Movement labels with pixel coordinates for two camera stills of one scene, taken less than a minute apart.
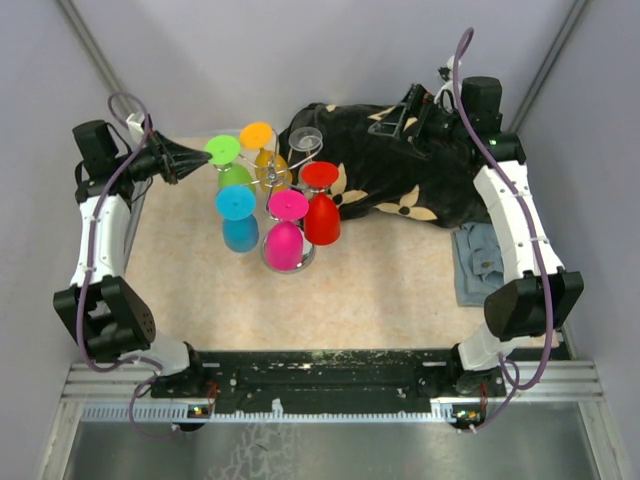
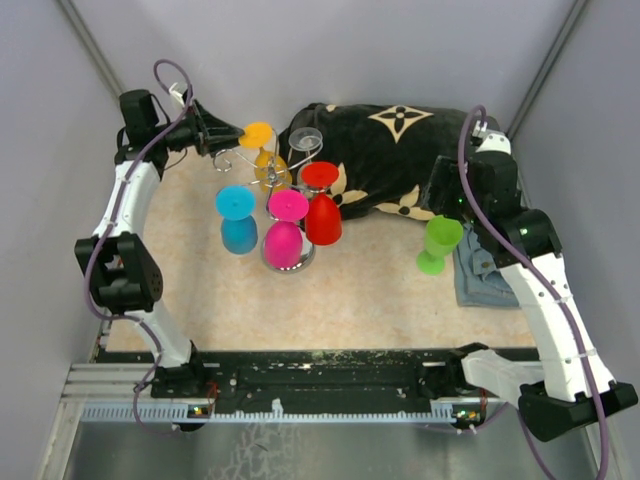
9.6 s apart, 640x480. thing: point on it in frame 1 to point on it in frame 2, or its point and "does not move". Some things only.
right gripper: [418, 102] to [445, 175]
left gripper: [175, 160] to [211, 134]
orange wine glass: [272, 172] does not move
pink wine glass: [284, 242] does not move
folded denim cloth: [478, 263] does not move
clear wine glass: [306, 139] does not move
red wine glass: [321, 219] does not move
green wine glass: [224, 151] to [442, 236]
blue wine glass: [240, 229] does not move
